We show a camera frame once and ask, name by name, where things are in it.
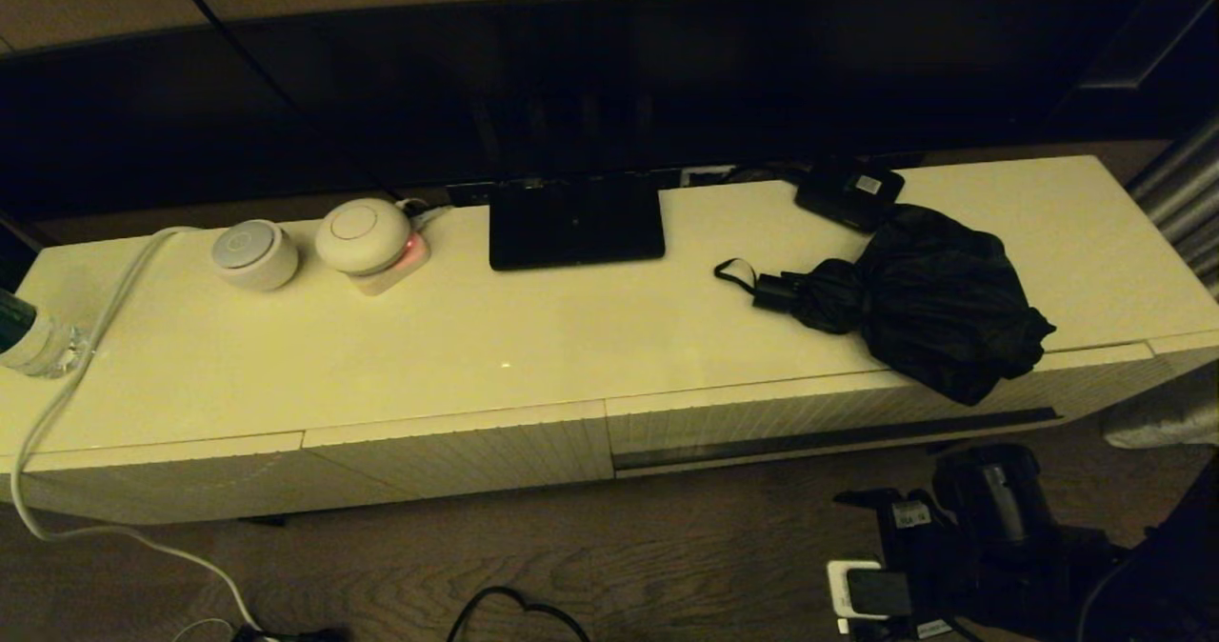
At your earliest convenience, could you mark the white drawer with dark handle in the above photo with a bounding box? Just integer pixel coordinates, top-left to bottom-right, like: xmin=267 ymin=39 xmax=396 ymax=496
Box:
xmin=606 ymin=342 xmax=1182 ymax=479

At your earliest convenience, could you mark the black umbrella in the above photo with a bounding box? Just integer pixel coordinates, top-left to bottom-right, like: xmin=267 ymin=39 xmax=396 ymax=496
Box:
xmin=714 ymin=204 xmax=1058 ymax=407

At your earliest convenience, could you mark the white fluted cabinet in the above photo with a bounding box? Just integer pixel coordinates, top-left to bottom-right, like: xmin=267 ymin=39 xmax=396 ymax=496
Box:
xmin=0 ymin=154 xmax=1219 ymax=527

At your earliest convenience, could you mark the white sheer curtain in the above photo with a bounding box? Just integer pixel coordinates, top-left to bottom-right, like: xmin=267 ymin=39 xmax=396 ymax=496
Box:
xmin=1103 ymin=366 xmax=1219 ymax=450

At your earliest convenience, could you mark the white ribbed cabinet front panel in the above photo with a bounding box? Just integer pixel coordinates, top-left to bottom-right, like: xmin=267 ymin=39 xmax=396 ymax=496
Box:
xmin=1148 ymin=331 xmax=1219 ymax=378
xmin=303 ymin=401 xmax=615 ymax=508
xmin=0 ymin=432 xmax=308 ymax=527

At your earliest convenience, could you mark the black set-top box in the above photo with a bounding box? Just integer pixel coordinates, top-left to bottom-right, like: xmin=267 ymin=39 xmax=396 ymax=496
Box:
xmin=794 ymin=160 xmax=906 ymax=234

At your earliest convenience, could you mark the grey pleated curtain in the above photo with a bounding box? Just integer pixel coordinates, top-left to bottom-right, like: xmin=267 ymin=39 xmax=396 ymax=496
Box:
xmin=1129 ymin=113 xmax=1219 ymax=297

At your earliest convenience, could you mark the black flat television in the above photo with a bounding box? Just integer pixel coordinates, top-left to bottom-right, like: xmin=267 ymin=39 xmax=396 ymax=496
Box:
xmin=0 ymin=0 xmax=1219 ymax=224

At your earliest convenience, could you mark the white power strip red light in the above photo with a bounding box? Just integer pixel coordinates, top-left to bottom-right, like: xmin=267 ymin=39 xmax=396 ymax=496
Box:
xmin=348 ymin=232 xmax=432 ymax=297

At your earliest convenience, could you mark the white dome shaped device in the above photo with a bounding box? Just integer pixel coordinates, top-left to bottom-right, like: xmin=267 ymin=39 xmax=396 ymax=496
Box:
xmin=315 ymin=198 xmax=414 ymax=277

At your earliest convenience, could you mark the white round speaker grey top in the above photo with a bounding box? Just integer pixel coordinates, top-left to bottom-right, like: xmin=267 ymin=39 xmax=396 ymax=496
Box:
xmin=210 ymin=220 xmax=300 ymax=292

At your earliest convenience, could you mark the clear plastic water bottle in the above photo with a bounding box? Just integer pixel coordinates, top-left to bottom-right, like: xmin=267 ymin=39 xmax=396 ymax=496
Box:
xmin=0 ymin=287 xmax=90 ymax=379

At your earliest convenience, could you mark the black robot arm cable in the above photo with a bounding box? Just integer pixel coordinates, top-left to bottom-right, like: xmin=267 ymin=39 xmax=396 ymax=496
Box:
xmin=1074 ymin=556 xmax=1149 ymax=642

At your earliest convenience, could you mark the black floor cable with connector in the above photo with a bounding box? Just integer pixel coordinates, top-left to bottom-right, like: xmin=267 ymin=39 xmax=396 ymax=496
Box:
xmin=448 ymin=585 xmax=591 ymax=642

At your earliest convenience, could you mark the black television base plate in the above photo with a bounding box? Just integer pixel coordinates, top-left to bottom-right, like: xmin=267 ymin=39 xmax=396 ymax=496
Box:
xmin=489 ymin=173 xmax=666 ymax=271

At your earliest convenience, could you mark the thin black wall cable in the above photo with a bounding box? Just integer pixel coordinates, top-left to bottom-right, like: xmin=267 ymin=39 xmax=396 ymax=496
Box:
xmin=160 ymin=0 xmax=406 ymax=200

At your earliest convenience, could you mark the white power cable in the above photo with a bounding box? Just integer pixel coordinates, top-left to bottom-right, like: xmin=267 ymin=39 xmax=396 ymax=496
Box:
xmin=10 ymin=226 xmax=263 ymax=642

